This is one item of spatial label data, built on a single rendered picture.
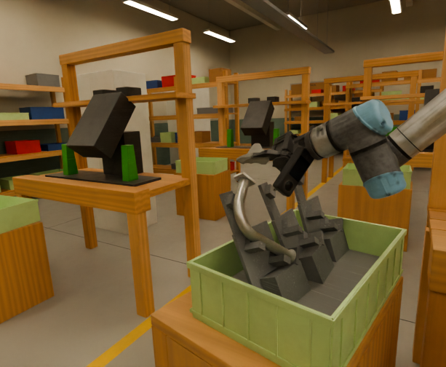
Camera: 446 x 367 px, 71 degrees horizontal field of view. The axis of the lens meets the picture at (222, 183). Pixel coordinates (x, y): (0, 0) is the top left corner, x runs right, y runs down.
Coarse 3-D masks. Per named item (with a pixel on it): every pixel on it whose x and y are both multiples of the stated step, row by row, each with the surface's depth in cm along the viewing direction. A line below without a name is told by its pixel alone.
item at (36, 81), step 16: (32, 80) 565; (48, 80) 571; (64, 96) 599; (32, 112) 553; (48, 112) 576; (16, 144) 535; (32, 144) 556; (48, 144) 622; (0, 160) 507; (16, 160) 527; (16, 176) 576; (0, 192) 516
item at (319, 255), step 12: (264, 192) 96; (276, 216) 97; (288, 216) 103; (276, 228) 95; (288, 240) 97; (300, 252) 101; (312, 252) 97; (324, 252) 102; (312, 264) 94; (324, 264) 99; (312, 276) 95; (324, 276) 96
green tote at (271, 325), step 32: (352, 224) 115; (224, 256) 97; (384, 256) 85; (192, 288) 87; (224, 288) 79; (256, 288) 72; (384, 288) 90; (224, 320) 81; (256, 320) 73; (288, 320) 67; (320, 320) 61; (352, 320) 70; (288, 352) 69; (320, 352) 63; (352, 352) 71
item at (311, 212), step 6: (306, 210) 110; (312, 210) 109; (318, 210) 107; (306, 216) 109; (312, 216) 107; (318, 216) 106; (324, 216) 116; (324, 222) 115; (324, 228) 113; (330, 228) 112; (336, 228) 112
